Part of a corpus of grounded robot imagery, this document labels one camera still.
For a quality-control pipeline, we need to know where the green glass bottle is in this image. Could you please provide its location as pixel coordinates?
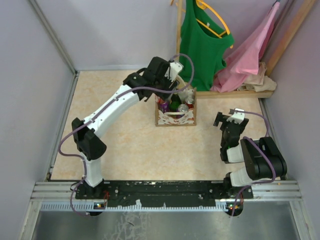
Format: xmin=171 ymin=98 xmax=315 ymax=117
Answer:
xmin=169 ymin=93 xmax=182 ymax=112

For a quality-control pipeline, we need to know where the purple Fanta can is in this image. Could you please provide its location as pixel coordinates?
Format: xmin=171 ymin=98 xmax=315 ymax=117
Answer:
xmin=176 ymin=104 xmax=189 ymax=119
xmin=158 ymin=102 xmax=170 ymax=113

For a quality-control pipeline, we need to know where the red coke can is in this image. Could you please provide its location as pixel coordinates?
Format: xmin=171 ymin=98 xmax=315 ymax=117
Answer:
xmin=184 ymin=95 xmax=195 ymax=109
xmin=156 ymin=97 xmax=166 ymax=105

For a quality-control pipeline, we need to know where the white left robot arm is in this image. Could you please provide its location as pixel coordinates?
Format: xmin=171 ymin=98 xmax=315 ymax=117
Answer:
xmin=71 ymin=56 xmax=183 ymax=199

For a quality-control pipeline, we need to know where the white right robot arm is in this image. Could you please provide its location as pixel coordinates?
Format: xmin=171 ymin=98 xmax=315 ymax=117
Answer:
xmin=213 ymin=108 xmax=288 ymax=198

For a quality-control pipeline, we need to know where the canvas bag with cat print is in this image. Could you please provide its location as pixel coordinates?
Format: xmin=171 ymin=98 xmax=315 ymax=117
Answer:
xmin=154 ymin=86 xmax=197 ymax=127

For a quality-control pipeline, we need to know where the wooden clothes rack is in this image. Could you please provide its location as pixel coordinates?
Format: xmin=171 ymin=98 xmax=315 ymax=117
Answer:
xmin=171 ymin=0 xmax=318 ymax=100

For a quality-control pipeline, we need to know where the beige cloth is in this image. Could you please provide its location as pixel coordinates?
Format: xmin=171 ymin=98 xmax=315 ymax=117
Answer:
xmin=236 ymin=62 xmax=277 ymax=92

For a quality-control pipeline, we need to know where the green tank top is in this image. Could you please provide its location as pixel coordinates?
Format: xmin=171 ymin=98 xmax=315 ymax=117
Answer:
xmin=180 ymin=0 xmax=234 ymax=92

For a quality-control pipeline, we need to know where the pink garment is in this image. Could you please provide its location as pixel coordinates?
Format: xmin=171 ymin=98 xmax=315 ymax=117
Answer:
xmin=210 ymin=1 xmax=280 ymax=93

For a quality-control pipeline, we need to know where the yellow clothes hanger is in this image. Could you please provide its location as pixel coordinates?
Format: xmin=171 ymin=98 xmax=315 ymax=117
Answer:
xmin=170 ymin=0 xmax=234 ymax=49

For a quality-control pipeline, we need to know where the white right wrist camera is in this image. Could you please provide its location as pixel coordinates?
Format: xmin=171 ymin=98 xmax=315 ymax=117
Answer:
xmin=227 ymin=108 xmax=245 ymax=125

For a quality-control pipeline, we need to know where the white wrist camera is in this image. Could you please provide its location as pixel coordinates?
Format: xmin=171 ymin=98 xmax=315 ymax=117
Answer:
xmin=165 ymin=61 xmax=184 ymax=82
xmin=227 ymin=108 xmax=245 ymax=125

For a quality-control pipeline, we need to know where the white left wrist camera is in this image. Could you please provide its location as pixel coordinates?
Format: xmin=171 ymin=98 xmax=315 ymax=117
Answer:
xmin=165 ymin=61 xmax=184 ymax=82

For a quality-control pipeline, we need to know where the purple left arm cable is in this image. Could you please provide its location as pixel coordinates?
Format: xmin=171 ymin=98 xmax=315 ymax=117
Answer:
xmin=57 ymin=53 xmax=195 ymax=218

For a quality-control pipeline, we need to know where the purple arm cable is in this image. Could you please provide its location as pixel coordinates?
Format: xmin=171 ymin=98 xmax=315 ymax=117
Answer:
xmin=230 ymin=111 xmax=277 ymax=218
xmin=57 ymin=53 xmax=195 ymax=218

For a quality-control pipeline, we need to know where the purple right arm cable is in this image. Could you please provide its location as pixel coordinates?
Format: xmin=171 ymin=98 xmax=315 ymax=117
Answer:
xmin=230 ymin=111 xmax=277 ymax=218

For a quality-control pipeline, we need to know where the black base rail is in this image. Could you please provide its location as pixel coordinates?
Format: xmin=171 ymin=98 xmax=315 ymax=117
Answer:
xmin=75 ymin=180 xmax=241 ymax=208

